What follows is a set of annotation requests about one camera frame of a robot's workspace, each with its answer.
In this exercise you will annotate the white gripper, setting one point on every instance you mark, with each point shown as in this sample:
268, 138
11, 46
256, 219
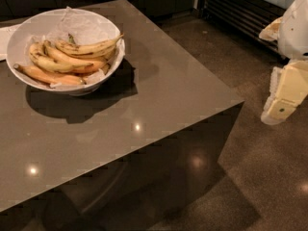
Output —
295, 33

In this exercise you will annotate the spotted yellow banana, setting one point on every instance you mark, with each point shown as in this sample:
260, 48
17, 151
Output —
88, 50
38, 57

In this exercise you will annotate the white ceramic bowl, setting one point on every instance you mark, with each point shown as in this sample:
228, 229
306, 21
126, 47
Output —
17, 54

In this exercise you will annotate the middle yellow banana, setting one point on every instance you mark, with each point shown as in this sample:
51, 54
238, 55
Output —
96, 64

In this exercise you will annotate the bottom yellow banana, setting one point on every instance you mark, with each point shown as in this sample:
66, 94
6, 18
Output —
34, 74

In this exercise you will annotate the dark slatted vent cabinet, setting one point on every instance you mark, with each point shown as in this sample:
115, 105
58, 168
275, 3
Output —
248, 16

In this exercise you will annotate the white paper sheet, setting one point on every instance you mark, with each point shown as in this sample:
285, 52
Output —
5, 35

